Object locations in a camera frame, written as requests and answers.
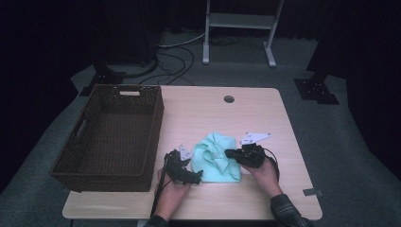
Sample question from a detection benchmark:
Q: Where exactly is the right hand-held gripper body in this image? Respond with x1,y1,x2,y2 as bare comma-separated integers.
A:
237,131,272,169

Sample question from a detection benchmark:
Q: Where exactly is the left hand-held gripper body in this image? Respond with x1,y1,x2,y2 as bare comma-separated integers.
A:
164,144,195,184

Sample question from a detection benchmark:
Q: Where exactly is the mint green t-shirt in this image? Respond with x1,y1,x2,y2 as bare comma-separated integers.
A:
190,131,243,183

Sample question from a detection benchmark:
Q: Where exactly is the brown wicker basket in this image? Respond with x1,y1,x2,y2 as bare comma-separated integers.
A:
49,83,166,193

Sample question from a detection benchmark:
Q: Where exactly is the person's right hand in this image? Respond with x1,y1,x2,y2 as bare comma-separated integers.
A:
242,157,284,199

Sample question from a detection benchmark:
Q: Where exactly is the person's left hand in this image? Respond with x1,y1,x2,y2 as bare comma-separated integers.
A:
153,168,192,221

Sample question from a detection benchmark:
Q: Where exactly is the grey tape strip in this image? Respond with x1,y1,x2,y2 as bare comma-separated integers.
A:
302,187,324,197

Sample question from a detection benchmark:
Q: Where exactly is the black stand base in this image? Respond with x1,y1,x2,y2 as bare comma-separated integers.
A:
78,61,127,97
293,70,340,106

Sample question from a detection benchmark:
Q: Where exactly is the white metal stand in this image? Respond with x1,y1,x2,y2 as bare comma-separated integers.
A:
201,0,285,69

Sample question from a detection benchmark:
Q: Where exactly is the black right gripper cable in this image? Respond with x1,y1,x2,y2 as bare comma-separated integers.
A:
263,147,281,182

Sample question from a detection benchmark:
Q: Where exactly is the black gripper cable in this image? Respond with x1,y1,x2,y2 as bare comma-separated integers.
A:
263,147,281,182
150,153,174,218

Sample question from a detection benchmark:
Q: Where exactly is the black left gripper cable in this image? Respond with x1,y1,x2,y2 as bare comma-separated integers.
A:
150,153,174,218

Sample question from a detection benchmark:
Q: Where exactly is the thin black floor cable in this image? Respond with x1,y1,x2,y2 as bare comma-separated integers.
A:
138,46,196,86

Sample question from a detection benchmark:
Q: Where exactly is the white floor cable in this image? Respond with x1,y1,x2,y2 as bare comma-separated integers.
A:
157,32,206,49

